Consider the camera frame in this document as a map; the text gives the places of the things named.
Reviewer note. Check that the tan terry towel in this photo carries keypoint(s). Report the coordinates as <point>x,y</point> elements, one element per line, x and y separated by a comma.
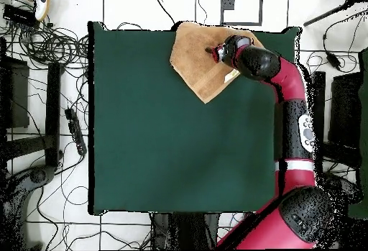
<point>195,61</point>

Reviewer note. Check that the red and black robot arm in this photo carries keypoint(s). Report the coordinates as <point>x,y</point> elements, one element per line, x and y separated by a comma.
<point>287,81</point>

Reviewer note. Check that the dark flat panel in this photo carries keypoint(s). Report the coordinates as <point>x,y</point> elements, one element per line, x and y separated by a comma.
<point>345,110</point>
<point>18,95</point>

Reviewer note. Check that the small dark grey box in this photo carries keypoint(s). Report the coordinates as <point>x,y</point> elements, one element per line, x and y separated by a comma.
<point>228,1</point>

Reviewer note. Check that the dark green table cloth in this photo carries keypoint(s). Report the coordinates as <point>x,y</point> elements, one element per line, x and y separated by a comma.
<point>172,147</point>

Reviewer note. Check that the black stand beam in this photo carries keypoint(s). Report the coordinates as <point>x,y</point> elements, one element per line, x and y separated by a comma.
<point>53,113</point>
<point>319,95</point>

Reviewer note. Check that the black tripod pole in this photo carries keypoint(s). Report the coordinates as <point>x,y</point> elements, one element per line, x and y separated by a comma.
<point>325,15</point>

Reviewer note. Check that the long black power strip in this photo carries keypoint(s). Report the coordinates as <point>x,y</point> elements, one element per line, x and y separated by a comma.
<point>75,131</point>

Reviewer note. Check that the dark green cloth bundle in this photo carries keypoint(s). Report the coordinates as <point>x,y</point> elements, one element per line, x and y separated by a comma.
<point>363,118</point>

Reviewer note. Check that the person's foot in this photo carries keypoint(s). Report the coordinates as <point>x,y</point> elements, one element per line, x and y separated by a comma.
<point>41,6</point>

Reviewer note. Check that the black electronics box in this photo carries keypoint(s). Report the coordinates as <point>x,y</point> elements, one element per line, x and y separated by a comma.
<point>17,15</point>

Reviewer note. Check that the grey square frame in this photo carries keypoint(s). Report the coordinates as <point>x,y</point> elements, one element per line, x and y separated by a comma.
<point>261,6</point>

